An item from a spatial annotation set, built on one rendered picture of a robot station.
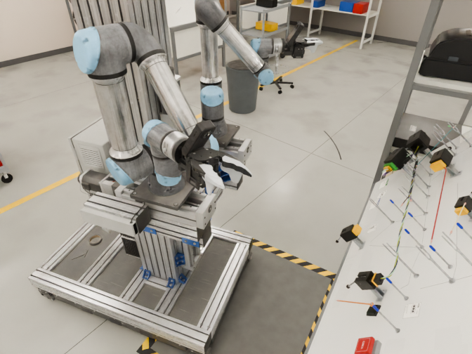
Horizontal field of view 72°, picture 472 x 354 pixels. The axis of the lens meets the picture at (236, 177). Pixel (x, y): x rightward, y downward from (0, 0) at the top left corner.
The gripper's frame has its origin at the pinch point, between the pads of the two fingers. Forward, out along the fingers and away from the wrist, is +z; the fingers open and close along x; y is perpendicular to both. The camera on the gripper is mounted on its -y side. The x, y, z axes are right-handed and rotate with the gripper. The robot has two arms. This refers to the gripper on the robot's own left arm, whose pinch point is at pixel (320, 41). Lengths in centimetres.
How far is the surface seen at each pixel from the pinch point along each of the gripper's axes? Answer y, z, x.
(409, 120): 45, 60, 10
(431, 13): -19.8, 37.6, 22.9
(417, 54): -3.2, 37.4, 25.0
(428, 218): 27, 19, 94
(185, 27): 125, -87, -366
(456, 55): -3, 55, 28
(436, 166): 18, 28, 77
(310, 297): 151, 5, 65
